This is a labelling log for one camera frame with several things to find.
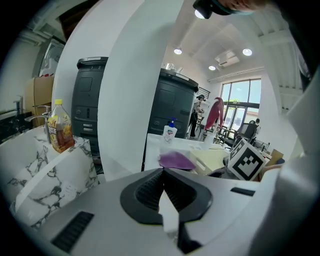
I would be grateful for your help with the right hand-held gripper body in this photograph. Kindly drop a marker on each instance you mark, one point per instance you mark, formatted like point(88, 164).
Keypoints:
point(246, 161)

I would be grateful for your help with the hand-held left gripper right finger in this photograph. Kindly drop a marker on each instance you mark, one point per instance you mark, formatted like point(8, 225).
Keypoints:
point(203, 202)

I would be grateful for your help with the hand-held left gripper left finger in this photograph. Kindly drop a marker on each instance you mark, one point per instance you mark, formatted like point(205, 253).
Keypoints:
point(128, 200)

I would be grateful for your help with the beige perforated basket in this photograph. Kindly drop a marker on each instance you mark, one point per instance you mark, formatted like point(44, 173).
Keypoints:
point(210, 157)

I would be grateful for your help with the purple cloth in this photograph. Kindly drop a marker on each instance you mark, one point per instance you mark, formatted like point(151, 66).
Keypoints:
point(175, 160)

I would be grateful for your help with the pink cloth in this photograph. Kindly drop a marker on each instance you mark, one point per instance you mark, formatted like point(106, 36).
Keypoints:
point(215, 112)

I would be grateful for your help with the cardboard box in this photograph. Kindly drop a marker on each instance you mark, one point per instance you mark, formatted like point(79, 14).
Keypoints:
point(37, 95)

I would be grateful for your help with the black office chair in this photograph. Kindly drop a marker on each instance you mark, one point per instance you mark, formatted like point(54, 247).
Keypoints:
point(247, 131)

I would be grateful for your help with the large glass window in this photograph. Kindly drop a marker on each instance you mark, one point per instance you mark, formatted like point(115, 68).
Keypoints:
point(240, 95)

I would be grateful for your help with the soap bottle with blue pump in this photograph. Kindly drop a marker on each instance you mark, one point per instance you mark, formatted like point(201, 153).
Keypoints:
point(170, 133)

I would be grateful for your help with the yellow-capped tea bottle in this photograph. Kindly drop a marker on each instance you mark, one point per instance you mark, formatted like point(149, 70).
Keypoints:
point(61, 132)

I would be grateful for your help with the round ceiling light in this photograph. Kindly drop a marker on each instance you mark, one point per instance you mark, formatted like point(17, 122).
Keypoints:
point(212, 67)
point(177, 51)
point(247, 51)

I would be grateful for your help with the ceiling air conditioner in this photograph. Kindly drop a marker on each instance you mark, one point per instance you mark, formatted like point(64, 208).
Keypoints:
point(226, 60)

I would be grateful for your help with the marble sink counter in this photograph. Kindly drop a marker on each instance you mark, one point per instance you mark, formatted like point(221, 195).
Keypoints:
point(32, 160)

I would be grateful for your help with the chrome faucet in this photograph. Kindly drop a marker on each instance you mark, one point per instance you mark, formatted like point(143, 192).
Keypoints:
point(46, 117)

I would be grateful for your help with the clear plastic water bottle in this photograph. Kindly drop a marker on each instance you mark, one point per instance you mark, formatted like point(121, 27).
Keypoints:
point(170, 66)

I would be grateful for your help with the person's dark shirt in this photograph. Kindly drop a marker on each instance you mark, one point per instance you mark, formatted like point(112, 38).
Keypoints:
point(300, 37)

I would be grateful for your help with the person's head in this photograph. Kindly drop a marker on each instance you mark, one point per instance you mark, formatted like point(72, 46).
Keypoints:
point(240, 5)

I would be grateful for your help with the black head-worn camera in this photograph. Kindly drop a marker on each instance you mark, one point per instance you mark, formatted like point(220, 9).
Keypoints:
point(203, 7)

